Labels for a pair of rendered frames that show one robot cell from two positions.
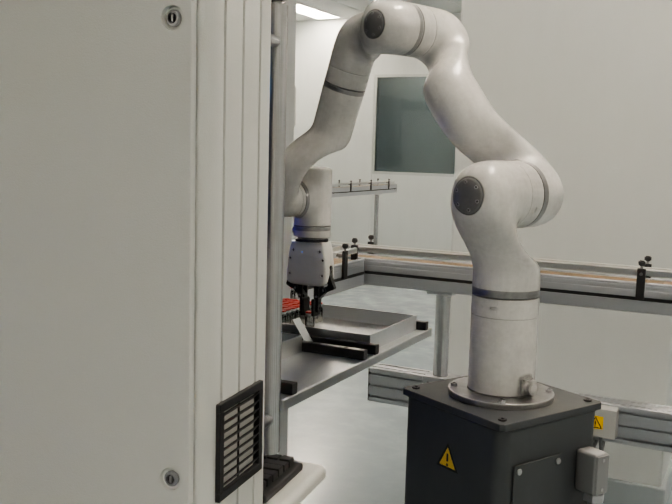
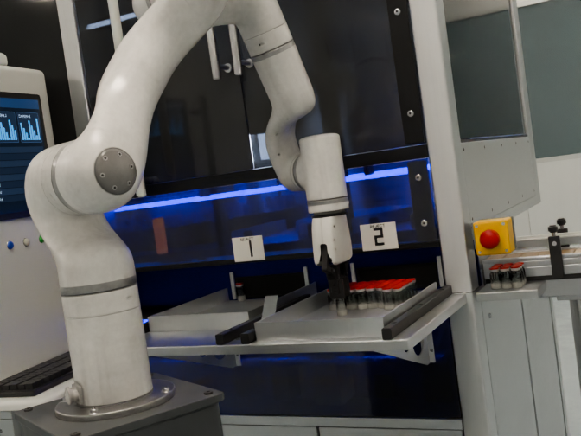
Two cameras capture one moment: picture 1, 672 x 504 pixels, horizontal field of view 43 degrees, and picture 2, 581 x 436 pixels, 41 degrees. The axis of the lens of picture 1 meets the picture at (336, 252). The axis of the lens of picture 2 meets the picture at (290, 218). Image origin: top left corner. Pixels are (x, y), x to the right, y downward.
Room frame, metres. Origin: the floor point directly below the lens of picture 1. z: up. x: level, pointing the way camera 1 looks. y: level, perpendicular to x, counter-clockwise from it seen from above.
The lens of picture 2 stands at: (1.82, -1.56, 1.18)
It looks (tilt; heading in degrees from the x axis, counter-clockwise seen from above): 3 degrees down; 90
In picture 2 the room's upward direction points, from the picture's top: 8 degrees counter-clockwise
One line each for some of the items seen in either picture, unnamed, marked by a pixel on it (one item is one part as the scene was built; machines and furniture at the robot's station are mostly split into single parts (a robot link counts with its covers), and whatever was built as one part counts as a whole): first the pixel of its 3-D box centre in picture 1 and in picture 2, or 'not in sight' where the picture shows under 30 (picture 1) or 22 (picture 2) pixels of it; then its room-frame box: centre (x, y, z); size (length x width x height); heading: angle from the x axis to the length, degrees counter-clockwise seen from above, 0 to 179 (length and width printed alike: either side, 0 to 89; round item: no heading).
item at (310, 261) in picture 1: (311, 259); (332, 235); (1.90, 0.05, 1.05); 0.10 x 0.08 x 0.11; 63
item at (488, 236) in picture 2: not in sight; (490, 239); (2.22, 0.07, 0.99); 0.04 x 0.04 x 0.04; 63
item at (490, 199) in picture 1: (497, 228); (78, 215); (1.48, -0.28, 1.16); 0.19 x 0.12 x 0.24; 132
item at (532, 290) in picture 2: not in sight; (513, 289); (2.28, 0.14, 0.87); 0.14 x 0.13 x 0.02; 63
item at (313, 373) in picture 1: (270, 346); (289, 321); (1.79, 0.14, 0.87); 0.70 x 0.48 x 0.02; 153
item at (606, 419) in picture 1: (596, 420); not in sight; (2.50, -0.81, 0.50); 0.12 x 0.05 x 0.09; 63
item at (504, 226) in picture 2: not in sight; (494, 235); (2.24, 0.11, 0.99); 0.08 x 0.07 x 0.07; 63
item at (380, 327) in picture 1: (326, 323); (351, 310); (1.92, 0.02, 0.90); 0.34 x 0.26 x 0.04; 63
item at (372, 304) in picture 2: (293, 316); (367, 298); (1.96, 0.09, 0.90); 0.18 x 0.02 x 0.05; 153
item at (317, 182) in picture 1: (311, 195); (321, 166); (1.90, 0.06, 1.19); 0.09 x 0.08 x 0.13; 132
